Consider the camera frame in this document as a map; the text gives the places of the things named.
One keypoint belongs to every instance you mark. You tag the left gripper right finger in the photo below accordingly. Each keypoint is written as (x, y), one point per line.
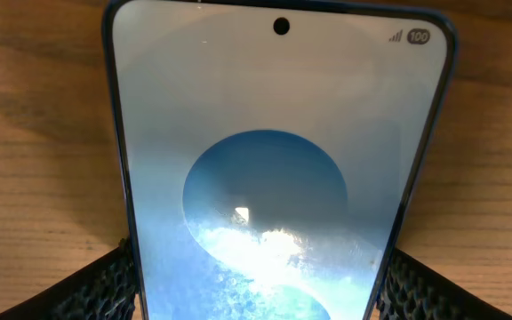
(412, 291)

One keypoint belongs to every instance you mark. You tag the blue Galaxy smartphone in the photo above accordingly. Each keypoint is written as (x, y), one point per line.
(269, 149)

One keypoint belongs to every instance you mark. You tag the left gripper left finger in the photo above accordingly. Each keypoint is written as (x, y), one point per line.
(103, 290)

